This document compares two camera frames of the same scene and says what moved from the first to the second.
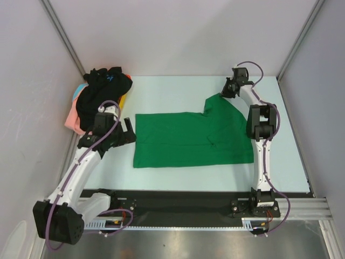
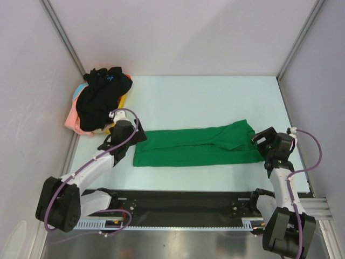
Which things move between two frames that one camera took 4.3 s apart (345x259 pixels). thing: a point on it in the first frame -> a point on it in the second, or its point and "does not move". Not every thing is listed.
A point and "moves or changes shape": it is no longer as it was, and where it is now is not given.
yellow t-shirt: [122, 103] does not move
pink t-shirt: [73, 121] does not move
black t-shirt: [98, 86] does not move
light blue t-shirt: [79, 89] does not move
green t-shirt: [219, 135] moves or changes shape
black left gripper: [125, 137] -> [139, 136]
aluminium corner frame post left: [63, 33] does not move
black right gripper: [230, 88] -> [263, 137]
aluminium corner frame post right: [317, 6] does not move
